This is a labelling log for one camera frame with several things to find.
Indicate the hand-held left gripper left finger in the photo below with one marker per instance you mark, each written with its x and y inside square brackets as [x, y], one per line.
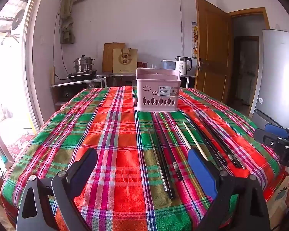
[86, 163]

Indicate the wall poster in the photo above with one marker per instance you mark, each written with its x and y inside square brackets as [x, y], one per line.
[194, 41]

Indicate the pale blue plastic container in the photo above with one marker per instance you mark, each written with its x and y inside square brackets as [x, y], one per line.
[168, 65]

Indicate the red floor mat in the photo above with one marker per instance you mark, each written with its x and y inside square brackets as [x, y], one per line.
[20, 146]

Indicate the stainless steel steamer pot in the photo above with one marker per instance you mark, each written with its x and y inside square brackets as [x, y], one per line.
[83, 64]

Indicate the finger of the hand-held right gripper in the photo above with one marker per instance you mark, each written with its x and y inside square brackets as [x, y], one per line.
[275, 129]
[267, 138]

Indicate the red green plaid tablecloth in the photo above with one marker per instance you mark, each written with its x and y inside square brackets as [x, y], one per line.
[110, 137]

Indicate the clear drinking glass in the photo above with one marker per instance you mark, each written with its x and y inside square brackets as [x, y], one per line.
[154, 66]

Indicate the wooden cutting board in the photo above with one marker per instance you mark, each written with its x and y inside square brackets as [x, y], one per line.
[107, 57]

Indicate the olive hanging cloth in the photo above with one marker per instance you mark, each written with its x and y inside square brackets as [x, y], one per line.
[67, 16]

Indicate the white chopstick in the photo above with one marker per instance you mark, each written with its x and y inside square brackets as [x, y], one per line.
[183, 137]
[193, 138]

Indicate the silver metal chopstick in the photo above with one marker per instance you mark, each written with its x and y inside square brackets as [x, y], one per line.
[159, 163]

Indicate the beige power strip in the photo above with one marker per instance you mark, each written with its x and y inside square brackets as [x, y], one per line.
[53, 75]

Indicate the white electric kettle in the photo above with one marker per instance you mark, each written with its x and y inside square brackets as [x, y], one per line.
[183, 66]

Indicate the black induction cooker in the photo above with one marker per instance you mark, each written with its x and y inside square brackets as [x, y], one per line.
[83, 74]

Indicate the outdoor air conditioner unit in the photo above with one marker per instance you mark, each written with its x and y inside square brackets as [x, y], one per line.
[18, 20]

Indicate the metal counter shelf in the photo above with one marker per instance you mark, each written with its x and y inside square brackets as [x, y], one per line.
[74, 84]

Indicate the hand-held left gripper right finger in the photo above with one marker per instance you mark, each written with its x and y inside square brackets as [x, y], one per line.
[202, 170]

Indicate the red boxes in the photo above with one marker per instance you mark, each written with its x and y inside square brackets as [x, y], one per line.
[142, 65]

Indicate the tan paper gift bag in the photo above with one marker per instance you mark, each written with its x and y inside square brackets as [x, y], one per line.
[124, 61]

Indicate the pink plastic utensil basket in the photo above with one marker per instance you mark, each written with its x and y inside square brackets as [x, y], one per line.
[149, 98]

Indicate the brown wooden door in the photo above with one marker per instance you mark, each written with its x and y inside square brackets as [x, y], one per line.
[212, 53]

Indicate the grey refrigerator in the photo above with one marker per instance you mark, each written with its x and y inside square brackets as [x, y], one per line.
[277, 77]

